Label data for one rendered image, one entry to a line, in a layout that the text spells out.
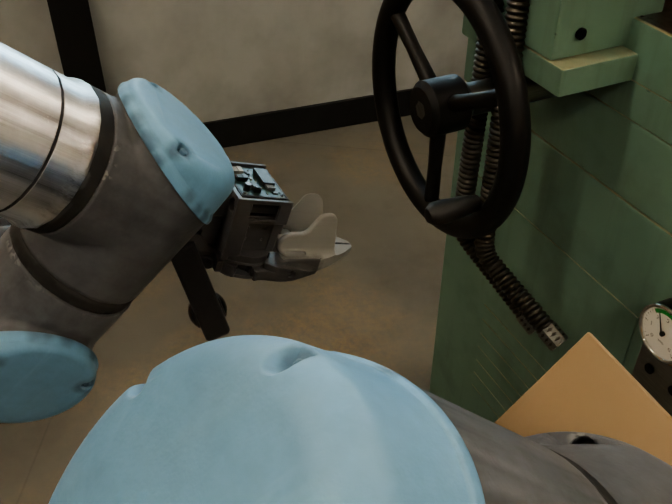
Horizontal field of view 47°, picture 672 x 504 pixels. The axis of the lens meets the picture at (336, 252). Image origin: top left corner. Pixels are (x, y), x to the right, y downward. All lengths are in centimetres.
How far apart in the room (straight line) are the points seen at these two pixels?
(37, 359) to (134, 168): 14
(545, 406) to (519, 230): 62
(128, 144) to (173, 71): 182
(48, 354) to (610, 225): 65
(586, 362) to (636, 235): 44
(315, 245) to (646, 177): 36
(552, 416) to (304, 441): 28
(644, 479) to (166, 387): 23
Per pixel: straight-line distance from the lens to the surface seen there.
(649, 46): 85
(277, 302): 180
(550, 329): 92
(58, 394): 54
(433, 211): 76
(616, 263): 95
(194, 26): 222
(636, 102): 87
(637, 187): 89
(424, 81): 82
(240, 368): 25
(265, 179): 69
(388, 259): 192
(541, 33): 82
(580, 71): 81
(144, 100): 45
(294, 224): 75
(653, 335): 84
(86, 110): 44
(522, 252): 109
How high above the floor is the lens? 119
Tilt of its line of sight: 38 degrees down
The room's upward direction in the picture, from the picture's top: straight up
